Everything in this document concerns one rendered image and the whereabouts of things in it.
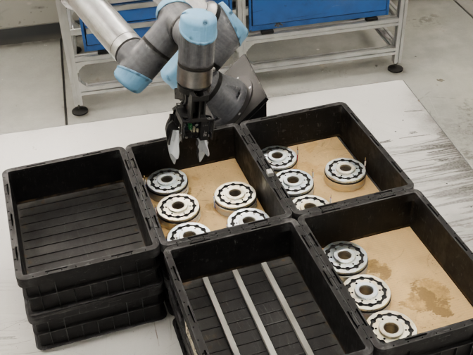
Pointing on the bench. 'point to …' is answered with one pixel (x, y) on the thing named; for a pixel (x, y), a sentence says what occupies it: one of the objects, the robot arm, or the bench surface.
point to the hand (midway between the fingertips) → (186, 156)
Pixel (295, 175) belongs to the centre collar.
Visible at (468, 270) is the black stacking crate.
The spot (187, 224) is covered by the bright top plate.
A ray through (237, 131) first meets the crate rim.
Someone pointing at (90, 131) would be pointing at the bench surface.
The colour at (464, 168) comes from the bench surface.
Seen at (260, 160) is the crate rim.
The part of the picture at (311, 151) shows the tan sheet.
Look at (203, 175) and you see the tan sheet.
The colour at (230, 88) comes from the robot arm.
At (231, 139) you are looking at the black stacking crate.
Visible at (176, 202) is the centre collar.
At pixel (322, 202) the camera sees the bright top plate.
